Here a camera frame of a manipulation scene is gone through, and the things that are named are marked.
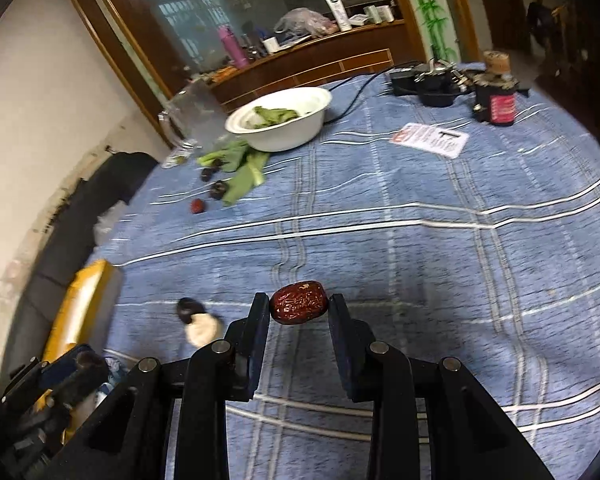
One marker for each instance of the white and red paper card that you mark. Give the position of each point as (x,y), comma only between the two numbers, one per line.
(430,139)

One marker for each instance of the green leaf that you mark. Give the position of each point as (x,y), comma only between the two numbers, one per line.
(272,116)

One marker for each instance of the bamboo painted panel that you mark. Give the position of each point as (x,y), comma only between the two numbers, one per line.
(430,10)

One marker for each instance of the white bowl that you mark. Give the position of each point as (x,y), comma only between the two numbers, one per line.
(280,125)

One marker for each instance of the black electronic device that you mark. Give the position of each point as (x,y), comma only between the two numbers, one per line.
(422,84)

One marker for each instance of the wrinkled red jujube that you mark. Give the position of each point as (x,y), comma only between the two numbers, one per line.
(299,304)

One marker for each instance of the yellow and white box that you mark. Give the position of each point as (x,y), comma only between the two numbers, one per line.
(77,305)

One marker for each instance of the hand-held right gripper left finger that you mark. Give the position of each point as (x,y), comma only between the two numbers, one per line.
(257,340)

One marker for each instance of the pink bottle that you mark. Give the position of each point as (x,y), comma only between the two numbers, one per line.
(232,47)

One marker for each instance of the wooden cabinet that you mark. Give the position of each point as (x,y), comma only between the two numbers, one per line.
(300,67)

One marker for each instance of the small green grape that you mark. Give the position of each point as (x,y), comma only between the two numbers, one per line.
(178,159)

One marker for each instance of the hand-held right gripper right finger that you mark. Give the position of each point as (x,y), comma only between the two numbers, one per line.
(342,345)

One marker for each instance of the green bok choy leaves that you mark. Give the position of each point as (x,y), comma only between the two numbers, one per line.
(242,170)

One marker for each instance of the clear plastic bag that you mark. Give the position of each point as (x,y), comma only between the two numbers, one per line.
(305,22)

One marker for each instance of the white cup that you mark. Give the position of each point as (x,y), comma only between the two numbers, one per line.
(270,44)

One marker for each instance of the blue plaid tablecloth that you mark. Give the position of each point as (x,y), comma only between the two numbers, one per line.
(430,260)

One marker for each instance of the black chair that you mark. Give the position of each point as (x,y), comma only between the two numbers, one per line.
(115,175)

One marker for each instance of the dark purple plum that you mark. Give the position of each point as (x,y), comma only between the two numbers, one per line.
(185,308)

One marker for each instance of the black device with red label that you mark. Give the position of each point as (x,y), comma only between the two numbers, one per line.
(497,102)

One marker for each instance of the white cosmetic box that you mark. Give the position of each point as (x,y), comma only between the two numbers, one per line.
(377,12)

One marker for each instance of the small red jujube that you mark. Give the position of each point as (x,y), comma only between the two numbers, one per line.
(196,206)

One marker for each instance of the white tube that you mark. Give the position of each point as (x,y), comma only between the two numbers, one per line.
(340,10)

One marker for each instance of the clear plastic pitcher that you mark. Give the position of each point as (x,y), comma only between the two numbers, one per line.
(192,115)

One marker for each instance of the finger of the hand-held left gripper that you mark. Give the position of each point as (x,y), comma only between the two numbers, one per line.
(82,362)

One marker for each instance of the small dark plum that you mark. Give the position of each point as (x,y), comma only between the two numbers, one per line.
(207,174)
(219,189)

